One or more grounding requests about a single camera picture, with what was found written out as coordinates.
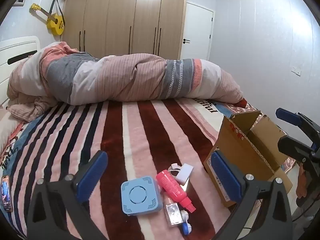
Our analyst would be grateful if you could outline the black smartphone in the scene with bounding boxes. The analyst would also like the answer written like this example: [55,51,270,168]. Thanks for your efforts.
[0,174,13,213]

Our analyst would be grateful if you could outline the small clear bottle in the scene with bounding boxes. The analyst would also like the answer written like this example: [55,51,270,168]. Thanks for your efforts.
[164,197,183,227]

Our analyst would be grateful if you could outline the pink striped pillow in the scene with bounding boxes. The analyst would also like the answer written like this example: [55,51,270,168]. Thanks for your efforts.
[6,96,58,123]

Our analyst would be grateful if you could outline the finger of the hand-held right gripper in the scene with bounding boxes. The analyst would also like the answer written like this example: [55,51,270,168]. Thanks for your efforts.
[275,108,320,148]
[277,135,313,163]

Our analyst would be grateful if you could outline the blue square device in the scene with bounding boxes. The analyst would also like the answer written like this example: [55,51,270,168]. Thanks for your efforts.
[121,176,163,216]

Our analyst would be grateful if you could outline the pink plastic bottle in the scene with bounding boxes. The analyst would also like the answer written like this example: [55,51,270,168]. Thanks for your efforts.
[156,169,197,214]

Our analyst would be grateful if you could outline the white door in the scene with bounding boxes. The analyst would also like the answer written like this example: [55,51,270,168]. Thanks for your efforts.
[180,1,215,61]

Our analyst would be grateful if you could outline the yellow guitar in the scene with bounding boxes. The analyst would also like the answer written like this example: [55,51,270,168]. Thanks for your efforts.
[29,0,66,36]

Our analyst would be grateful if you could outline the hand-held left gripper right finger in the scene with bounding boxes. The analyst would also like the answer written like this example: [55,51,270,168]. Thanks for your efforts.
[210,151,293,240]

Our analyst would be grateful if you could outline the small white box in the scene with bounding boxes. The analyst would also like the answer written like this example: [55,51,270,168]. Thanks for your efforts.
[175,164,195,183]

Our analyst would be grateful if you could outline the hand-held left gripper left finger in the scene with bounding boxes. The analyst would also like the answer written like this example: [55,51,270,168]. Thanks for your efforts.
[26,150,109,240]

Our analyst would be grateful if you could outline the brown cardboard box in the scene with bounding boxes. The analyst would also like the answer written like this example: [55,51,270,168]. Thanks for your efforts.
[203,110,293,208]

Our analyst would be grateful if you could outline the wooden wardrobe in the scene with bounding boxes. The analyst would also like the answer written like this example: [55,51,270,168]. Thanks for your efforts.
[62,0,188,60]

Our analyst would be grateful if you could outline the person's right hand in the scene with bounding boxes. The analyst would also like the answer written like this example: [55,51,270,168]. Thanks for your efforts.
[296,164,313,200]

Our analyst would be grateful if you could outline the white and blue lens case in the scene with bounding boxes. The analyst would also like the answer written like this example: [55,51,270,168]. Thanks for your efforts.
[179,210,197,236]

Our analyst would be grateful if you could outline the white headboard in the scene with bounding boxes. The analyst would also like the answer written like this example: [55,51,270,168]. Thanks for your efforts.
[0,36,40,105]

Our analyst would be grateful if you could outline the pink and grey duvet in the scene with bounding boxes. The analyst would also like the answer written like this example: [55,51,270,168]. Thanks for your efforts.
[7,42,247,105]

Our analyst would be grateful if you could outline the grey patterned trousers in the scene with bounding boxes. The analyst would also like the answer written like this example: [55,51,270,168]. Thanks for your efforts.
[291,205,317,229]

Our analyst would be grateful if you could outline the polka-dot bed sheet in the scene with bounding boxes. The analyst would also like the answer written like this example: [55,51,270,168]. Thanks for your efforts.
[225,104,260,117]

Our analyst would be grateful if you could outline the tape roll with white dispenser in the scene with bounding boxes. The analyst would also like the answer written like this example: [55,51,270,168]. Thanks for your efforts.
[167,164,182,178]

